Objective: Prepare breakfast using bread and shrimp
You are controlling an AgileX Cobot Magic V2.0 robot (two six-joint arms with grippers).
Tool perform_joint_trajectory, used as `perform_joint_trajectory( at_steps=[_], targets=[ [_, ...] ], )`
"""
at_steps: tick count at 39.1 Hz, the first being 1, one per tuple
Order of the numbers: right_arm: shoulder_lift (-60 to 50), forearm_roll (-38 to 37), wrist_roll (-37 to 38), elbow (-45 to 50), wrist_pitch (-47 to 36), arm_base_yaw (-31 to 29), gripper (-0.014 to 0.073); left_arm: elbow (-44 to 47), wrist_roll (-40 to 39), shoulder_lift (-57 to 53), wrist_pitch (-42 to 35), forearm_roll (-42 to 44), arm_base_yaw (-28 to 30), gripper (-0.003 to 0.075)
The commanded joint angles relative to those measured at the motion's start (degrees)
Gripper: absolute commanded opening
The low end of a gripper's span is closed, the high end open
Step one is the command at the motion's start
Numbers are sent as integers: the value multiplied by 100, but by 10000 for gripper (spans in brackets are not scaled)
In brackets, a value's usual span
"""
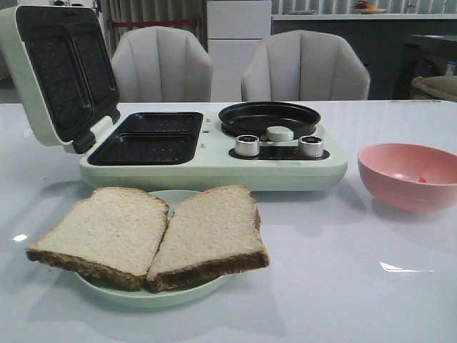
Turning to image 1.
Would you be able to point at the pink bowl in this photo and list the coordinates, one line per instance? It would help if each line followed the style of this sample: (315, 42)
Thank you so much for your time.
(391, 171)

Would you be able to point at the white refrigerator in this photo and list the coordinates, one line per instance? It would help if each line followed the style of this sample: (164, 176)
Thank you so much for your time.
(234, 29)

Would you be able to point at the bread slice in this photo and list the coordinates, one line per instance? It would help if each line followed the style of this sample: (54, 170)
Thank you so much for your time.
(212, 233)
(113, 236)

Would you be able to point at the left grey chair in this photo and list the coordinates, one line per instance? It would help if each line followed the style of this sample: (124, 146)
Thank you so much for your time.
(162, 64)

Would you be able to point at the light green plate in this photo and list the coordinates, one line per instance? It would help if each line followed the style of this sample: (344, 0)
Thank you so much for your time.
(145, 299)

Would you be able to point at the black round frying pan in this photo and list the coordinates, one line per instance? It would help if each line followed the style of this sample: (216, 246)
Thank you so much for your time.
(255, 117)

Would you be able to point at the green breakfast maker lid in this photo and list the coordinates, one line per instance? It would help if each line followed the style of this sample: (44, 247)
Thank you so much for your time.
(58, 60)

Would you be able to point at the left silver control knob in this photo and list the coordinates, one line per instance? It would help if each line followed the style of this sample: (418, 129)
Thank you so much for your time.
(247, 145)

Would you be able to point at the dark grey counter cabinet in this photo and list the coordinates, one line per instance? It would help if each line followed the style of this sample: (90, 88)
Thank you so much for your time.
(377, 39)

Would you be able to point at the beige cushion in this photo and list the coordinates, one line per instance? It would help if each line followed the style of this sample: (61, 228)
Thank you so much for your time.
(439, 87)

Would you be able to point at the grey chair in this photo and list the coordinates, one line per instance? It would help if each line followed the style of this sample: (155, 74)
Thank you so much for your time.
(162, 64)
(305, 66)

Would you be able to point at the right grey chair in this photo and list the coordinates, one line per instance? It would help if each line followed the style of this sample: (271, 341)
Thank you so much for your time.
(305, 66)

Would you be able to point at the fruit plate on counter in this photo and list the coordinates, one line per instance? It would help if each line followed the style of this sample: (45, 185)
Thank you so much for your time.
(364, 7)

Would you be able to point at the black washing machine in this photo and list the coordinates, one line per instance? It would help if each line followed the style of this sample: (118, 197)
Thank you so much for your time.
(424, 55)

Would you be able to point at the silver control knob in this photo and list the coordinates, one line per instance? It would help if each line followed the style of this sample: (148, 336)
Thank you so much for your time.
(310, 146)
(247, 145)

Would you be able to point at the green breakfast maker base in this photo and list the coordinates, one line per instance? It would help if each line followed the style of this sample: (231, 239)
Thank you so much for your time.
(188, 150)

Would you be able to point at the right silver control knob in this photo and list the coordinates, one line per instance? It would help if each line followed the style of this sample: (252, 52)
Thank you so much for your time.
(310, 146)

